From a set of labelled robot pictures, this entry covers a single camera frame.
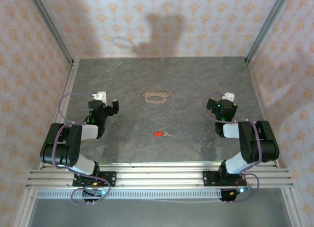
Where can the aluminium mounting rail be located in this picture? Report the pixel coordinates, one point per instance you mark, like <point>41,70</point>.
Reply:
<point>159,178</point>

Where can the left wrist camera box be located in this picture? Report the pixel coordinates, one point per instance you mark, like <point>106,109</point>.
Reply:
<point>100,95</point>

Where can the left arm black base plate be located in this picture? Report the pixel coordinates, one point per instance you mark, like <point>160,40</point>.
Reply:
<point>110,179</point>

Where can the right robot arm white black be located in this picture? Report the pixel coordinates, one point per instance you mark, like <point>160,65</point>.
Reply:
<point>247,143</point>

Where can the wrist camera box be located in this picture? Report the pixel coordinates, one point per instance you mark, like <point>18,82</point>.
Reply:
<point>230,96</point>
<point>100,95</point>

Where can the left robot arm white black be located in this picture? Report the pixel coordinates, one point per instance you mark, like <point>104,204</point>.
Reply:
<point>71,143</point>

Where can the aluminium frame post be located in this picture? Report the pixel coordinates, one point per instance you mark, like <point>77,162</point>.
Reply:
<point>267,23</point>
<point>49,23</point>

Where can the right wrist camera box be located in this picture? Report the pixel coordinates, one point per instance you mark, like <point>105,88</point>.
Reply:
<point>230,96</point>

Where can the aluminium lower frame bar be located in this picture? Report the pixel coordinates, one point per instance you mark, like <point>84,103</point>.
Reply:
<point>24,207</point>
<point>293,207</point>

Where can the aluminium table side rail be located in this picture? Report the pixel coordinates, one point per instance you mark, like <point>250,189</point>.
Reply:
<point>254,83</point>
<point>72,77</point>

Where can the silver key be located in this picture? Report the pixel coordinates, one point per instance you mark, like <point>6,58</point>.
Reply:
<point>165,133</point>

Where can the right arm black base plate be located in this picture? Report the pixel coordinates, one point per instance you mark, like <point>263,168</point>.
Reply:
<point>208,179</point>

